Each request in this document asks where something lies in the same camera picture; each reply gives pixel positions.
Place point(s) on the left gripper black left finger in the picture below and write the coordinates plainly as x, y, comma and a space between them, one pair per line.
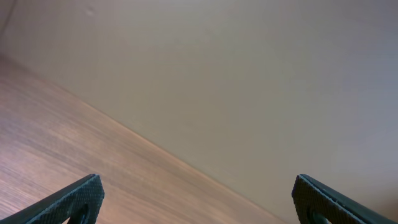
79, 203

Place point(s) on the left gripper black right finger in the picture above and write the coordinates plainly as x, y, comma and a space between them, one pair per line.
316, 203

